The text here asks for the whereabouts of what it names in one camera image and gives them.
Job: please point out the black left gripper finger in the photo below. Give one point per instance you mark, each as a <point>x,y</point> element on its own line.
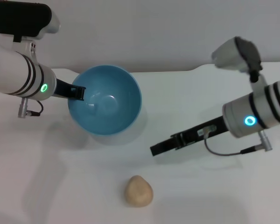
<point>78,93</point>

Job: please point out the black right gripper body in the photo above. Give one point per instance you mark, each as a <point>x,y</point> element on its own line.
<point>191,137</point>

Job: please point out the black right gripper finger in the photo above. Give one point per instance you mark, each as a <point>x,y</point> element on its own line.
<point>161,148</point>

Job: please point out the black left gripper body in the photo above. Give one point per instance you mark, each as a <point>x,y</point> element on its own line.
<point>61,89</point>

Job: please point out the blue ceramic bowl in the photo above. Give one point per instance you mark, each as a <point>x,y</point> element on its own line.
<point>116,112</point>

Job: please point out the beige egg yolk pastry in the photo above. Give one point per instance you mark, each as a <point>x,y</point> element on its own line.
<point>138,192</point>

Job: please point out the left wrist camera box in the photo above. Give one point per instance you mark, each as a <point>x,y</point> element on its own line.
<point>21,18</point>

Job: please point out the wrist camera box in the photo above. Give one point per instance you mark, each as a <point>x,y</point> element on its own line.
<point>235,56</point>
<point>21,18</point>

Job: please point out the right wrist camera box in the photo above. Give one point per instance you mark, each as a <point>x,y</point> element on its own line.
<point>235,56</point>

